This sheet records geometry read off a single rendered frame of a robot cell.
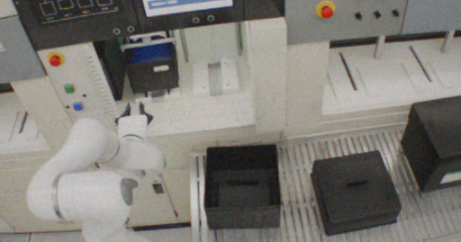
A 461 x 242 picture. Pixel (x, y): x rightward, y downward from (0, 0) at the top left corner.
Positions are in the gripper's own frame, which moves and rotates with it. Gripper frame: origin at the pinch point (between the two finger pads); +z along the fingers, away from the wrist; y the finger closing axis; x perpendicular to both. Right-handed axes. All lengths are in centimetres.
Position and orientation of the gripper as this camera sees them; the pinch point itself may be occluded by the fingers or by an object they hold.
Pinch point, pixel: (134, 108)
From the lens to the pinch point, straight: 148.5
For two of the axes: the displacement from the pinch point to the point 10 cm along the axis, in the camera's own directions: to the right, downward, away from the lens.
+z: -0.7, -7.3, 6.8
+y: 9.9, -1.2, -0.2
